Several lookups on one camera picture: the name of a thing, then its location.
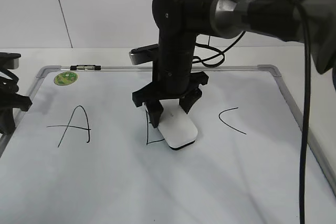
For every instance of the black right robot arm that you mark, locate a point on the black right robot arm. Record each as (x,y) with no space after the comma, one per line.
(181,21)

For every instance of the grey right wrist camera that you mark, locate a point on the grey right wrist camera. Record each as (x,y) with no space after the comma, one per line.
(144,54)

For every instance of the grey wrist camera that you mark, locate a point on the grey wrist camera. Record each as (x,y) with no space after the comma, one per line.
(144,54)
(9,60)

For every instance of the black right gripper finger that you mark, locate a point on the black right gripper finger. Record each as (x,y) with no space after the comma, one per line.
(155,110)
(189,99)

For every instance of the white whiteboard with aluminium frame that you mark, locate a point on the white whiteboard with aluminium frame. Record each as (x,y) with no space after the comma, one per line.
(84,153)

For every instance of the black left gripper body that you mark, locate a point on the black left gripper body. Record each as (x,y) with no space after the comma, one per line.
(10,100)

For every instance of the white whiteboard eraser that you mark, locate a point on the white whiteboard eraser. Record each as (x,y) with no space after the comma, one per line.
(175,126)

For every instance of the round green sticker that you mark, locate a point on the round green sticker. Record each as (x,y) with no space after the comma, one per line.
(65,78)

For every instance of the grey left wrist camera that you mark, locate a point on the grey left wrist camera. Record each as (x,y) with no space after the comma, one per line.
(9,60)

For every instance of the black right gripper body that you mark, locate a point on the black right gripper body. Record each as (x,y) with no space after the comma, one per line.
(154,90)

